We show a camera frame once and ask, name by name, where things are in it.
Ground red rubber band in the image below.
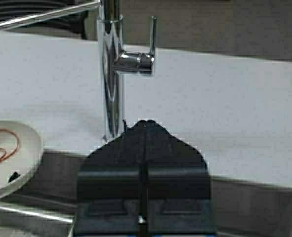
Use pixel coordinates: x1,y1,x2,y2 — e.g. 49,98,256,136
0,128,20,163

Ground white bowl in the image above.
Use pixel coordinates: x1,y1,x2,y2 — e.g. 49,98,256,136
0,119,44,199

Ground chrome kitchen faucet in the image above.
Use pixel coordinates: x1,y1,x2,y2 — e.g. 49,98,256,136
0,0,159,143

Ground stainless steel double sink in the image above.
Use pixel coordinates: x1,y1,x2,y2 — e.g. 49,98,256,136
0,151,292,237

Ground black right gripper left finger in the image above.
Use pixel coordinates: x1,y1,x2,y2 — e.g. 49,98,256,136
73,120,146,235

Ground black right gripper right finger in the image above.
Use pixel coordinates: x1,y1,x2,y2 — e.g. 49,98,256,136
144,120,215,235

